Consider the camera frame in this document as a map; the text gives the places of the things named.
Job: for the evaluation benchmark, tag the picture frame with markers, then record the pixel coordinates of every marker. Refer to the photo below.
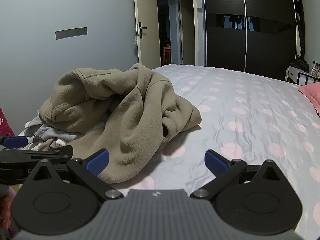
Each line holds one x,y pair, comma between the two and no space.
316,71

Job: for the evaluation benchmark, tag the cream door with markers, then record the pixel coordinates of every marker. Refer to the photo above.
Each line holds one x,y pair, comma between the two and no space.
147,10

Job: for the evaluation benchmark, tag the beige fleece jacket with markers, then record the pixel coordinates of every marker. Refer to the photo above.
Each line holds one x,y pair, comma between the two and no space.
130,110

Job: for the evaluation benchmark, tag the red cloth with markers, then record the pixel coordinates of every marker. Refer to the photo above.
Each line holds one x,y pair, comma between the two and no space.
5,123

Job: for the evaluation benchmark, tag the orange chair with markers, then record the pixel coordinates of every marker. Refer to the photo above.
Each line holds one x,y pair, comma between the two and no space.
167,53

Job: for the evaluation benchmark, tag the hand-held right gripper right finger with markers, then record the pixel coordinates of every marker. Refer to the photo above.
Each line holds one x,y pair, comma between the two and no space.
215,162

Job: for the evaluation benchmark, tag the pink pillow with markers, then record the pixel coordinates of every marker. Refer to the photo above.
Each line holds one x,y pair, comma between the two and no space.
312,95

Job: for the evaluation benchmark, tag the dark sliding wardrobe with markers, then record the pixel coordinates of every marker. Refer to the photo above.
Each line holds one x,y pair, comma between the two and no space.
225,50

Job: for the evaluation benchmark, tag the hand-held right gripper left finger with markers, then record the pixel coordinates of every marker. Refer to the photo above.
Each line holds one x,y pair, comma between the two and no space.
97,163

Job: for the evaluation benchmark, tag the polka dot bed sheet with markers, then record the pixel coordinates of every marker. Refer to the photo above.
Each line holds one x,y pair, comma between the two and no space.
237,120

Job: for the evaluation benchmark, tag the grey wall plate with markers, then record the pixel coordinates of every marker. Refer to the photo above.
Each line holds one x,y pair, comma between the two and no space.
71,33

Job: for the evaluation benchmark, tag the hanging dark clothes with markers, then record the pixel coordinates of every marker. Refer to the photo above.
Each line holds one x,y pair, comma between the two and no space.
301,30

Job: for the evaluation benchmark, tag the pile of white clothes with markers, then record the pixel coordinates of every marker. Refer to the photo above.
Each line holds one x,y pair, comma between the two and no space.
50,132

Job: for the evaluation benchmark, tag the white nightstand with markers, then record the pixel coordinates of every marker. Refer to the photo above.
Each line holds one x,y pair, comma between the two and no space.
296,76

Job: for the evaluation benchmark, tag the black bag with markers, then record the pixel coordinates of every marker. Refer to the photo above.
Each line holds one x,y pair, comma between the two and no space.
300,65

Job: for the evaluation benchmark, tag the person's left hand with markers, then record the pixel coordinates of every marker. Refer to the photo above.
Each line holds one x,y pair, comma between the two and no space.
4,212

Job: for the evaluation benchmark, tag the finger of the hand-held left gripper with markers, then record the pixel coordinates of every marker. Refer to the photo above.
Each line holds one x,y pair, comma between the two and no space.
30,155
15,141

